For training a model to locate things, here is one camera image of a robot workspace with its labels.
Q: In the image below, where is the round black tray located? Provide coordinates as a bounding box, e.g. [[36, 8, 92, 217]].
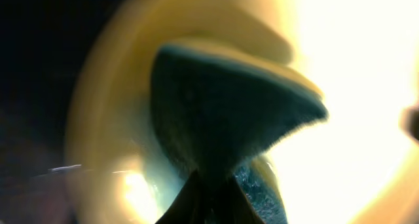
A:
[[1, 0, 124, 223]]

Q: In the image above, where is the green yellow sponge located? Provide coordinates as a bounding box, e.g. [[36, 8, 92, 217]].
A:
[[150, 44, 327, 187]]

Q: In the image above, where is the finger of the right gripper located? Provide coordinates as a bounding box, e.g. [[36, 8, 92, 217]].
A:
[[401, 105, 418, 141]]

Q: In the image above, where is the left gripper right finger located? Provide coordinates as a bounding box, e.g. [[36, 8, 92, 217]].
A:
[[225, 177, 264, 224]]

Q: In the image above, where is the yellow plate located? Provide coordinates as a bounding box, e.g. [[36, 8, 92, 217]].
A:
[[65, 0, 418, 223]]

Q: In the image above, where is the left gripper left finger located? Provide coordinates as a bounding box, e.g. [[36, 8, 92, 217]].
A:
[[156, 172, 200, 224]]

